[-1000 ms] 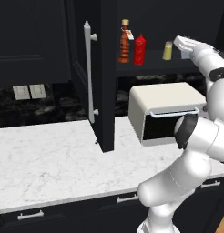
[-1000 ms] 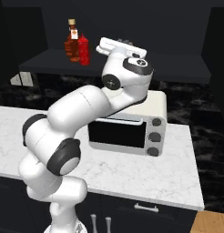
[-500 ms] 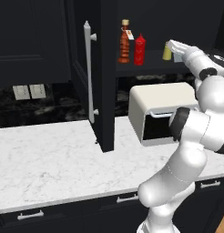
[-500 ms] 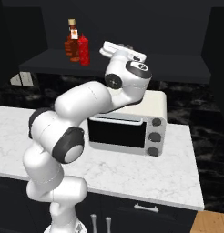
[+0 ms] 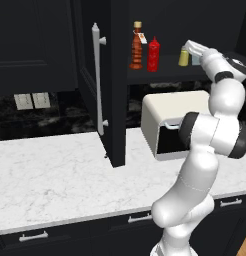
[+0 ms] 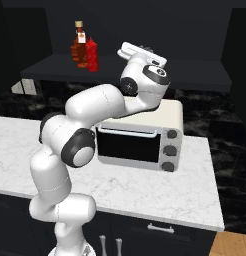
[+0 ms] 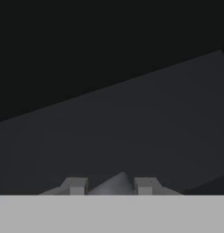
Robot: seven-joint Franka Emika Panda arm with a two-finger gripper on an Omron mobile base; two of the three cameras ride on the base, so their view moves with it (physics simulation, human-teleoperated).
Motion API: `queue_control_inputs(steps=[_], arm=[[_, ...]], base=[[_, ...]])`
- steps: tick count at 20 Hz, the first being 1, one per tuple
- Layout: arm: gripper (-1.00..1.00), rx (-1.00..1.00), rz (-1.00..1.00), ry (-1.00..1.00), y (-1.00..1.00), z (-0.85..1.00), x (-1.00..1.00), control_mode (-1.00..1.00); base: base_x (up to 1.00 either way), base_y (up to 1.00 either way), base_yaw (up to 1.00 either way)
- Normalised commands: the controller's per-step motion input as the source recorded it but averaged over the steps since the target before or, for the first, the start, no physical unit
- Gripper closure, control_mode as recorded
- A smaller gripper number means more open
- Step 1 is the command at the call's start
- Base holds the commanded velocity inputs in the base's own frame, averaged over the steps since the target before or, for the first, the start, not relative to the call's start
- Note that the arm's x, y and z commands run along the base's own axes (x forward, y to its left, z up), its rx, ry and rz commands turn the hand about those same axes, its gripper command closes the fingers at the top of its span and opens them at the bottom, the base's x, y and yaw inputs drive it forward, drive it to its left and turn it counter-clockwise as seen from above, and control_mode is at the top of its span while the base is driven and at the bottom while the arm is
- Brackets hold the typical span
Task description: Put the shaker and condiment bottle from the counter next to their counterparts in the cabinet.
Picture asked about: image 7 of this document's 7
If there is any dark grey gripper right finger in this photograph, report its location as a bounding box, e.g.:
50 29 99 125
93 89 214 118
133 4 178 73
133 177 185 196

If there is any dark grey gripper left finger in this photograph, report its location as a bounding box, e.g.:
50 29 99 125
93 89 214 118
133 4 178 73
39 177 89 196

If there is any dark grey cabinet panel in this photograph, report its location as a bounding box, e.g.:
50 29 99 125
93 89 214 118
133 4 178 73
0 48 224 196

